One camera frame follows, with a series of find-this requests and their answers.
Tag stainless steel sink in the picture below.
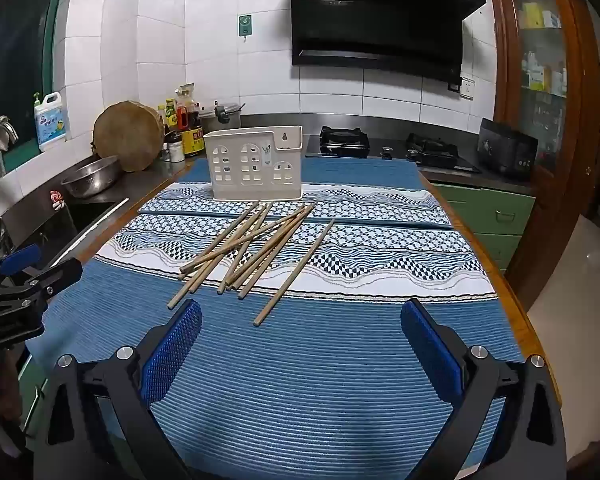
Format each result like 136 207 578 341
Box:
27 199 131 266

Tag blue patterned table mat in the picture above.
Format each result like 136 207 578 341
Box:
24 212 527 480
139 157 455 231

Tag stainless steel bowl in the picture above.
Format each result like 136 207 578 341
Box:
60 155 121 199

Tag white plastic chopstick holder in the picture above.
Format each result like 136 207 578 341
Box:
203 125 305 202

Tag black gas stove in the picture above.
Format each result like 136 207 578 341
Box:
305 125 482 174

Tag black range hood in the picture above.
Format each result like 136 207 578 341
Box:
282 0 487 86

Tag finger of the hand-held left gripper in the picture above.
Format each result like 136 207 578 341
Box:
27 259 84 306
0 244 44 281

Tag round wooden cutting board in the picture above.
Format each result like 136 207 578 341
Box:
92 101 166 174

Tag wooden glass-door cabinet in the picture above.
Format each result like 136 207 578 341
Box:
485 0 600 313

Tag blue-label detergent bottle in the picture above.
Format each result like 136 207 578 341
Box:
33 91 72 154

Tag green cabinet drawers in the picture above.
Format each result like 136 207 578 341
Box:
426 181 537 272

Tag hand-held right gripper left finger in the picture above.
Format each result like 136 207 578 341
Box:
32 299 204 480

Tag steel pressure cooker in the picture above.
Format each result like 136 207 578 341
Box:
199 101 246 134

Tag pile of wooden chopsticks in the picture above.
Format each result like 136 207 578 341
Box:
166 200 337 327

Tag black countertop appliance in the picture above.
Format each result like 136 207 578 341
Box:
478 118 540 181

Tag yellow box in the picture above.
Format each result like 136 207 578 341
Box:
522 2 544 29

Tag stainless steel kitchen counter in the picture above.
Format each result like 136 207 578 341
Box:
0 112 537 281

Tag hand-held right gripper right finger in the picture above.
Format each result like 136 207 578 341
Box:
400 298 567 480

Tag person's left hand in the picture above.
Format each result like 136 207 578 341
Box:
0 352 26 423

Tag dark sauce bottle yellow label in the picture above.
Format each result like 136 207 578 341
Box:
182 105 205 157

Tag green-framed window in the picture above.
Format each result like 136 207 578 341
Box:
0 0 77 127

